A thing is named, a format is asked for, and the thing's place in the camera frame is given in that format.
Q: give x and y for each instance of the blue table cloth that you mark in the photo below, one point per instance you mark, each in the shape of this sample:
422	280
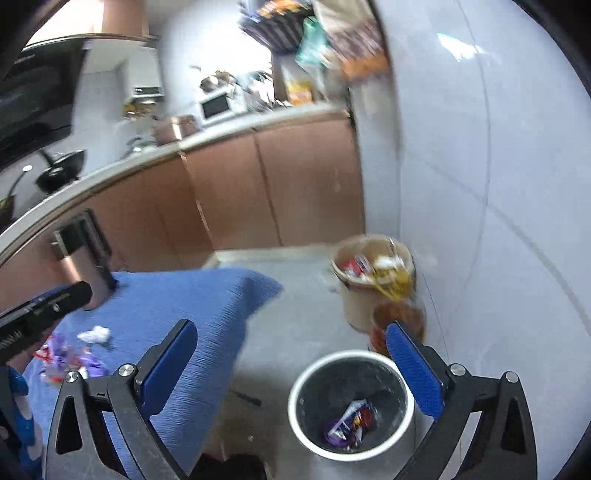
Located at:
184	295

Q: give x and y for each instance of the red white package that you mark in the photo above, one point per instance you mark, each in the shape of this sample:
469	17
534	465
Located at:
358	267

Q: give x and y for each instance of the cooking oil bottle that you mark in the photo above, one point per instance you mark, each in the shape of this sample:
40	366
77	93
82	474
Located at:
401	316

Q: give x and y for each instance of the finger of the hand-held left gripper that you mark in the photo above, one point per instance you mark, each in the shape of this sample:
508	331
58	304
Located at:
62	301

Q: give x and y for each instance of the red white snack wrapper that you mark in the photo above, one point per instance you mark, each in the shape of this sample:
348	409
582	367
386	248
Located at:
46	357

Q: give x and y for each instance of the black wok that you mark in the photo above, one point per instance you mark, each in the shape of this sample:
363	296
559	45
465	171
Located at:
60	173

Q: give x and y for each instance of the black range hood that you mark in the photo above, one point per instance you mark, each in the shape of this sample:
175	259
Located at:
37	101

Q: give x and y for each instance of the white bin with black liner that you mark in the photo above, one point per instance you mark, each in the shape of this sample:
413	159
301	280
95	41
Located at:
332	387

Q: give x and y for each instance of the white tissue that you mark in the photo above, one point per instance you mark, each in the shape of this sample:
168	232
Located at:
96	334

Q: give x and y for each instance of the copper cooking pot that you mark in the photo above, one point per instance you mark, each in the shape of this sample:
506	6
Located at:
173	129

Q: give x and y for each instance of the steel pot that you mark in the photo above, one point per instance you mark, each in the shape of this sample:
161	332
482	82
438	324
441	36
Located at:
210	83

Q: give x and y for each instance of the beige waste bin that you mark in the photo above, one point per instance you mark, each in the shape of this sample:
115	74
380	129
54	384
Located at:
355	304

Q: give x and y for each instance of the white paper scrap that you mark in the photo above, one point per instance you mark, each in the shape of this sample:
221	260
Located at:
387	262

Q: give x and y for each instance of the brass water valves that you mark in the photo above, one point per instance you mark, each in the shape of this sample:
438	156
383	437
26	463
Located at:
136	108

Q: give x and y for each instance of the yellow food packet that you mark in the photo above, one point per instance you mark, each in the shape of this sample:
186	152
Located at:
300	92

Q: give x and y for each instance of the copper wall cabinet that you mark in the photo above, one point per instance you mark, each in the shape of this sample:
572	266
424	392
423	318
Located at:
122	18

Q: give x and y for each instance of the purple orange snack wrapper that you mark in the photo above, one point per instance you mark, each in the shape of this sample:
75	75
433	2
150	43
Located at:
346	424

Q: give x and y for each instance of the wall rack with packets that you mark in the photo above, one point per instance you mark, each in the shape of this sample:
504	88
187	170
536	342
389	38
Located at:
277	27

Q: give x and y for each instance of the copper kitchen cabinets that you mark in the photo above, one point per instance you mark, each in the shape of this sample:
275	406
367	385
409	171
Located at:
286	184

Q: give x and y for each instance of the white microwave oven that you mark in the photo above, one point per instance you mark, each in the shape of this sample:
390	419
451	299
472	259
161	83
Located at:
217	107

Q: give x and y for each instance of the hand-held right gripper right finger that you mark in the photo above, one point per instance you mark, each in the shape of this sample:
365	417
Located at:
415	374

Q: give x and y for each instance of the green plastic bag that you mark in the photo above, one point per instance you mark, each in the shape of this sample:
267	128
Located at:
314	41

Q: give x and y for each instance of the white water heater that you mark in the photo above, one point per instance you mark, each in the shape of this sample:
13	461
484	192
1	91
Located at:
145	69

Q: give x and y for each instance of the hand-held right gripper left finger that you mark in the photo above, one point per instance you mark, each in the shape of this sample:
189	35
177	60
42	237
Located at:
171	360

